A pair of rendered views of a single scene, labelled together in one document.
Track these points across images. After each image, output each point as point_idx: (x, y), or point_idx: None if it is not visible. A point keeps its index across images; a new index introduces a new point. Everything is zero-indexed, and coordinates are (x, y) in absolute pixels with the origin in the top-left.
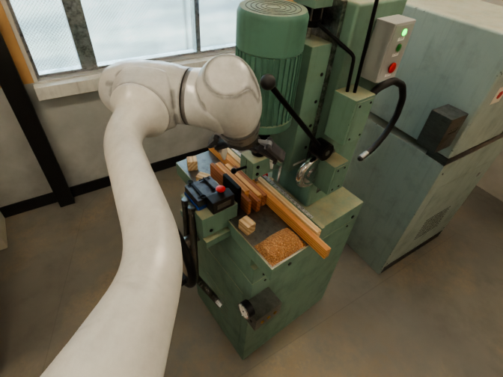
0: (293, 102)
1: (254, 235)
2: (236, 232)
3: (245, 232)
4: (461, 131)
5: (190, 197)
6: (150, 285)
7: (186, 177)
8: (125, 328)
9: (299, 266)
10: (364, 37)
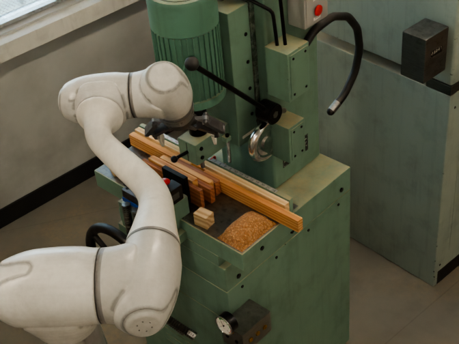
0: (222, 69)
1: (214, 228)
2: (194, 228)
3: (203, 226)
4: (451, 48)
5: (131, 200)
6: (160, 196)
7: (113, 185)
8: (157, 209)
9: (285, 269)
10: None
